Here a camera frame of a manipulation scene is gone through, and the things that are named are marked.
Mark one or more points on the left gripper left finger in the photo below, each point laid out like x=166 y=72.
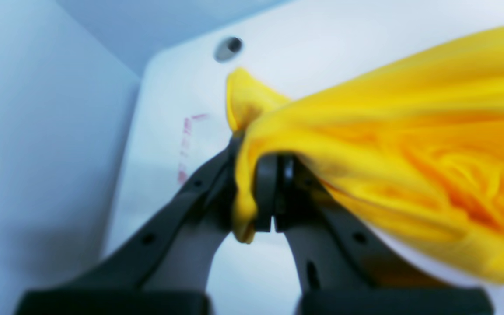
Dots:
x=163 y=268

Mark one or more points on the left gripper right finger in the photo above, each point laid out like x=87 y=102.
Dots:
x=343 y=267

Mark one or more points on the yellow T-shirt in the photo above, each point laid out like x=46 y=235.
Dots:
x=415 y=148

